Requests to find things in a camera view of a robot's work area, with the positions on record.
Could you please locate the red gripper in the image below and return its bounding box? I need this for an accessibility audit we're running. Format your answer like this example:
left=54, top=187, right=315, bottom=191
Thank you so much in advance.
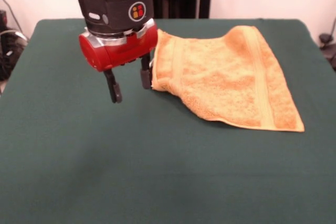
left=78, top=18, right=159, bottom=104

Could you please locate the orange terry towel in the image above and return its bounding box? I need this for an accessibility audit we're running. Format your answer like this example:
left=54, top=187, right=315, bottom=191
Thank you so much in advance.
left=149, top=25, right=306, bottom=132

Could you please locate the dark green table cloth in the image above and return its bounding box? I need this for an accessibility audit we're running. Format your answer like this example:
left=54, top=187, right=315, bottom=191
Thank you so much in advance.
left=0, top=18, right=336, bottom=224

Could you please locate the black device with red light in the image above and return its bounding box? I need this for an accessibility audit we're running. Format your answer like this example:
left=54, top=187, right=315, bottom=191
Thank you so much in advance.
left=0, top=10, right=8, bottom=29

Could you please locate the small black adapter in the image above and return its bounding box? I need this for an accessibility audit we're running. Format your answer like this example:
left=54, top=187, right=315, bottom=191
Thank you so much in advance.
left=319, top=33, right=332, bottom=49

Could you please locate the black cable bundle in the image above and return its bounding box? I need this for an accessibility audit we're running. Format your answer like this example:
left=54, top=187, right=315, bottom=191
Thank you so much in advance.
left=0, top=27, right=28, bottom=81

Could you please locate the thin grey cable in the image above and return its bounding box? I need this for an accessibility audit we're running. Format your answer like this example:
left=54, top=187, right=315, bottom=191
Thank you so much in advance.
left=0, top=0, right=23, bottom=35

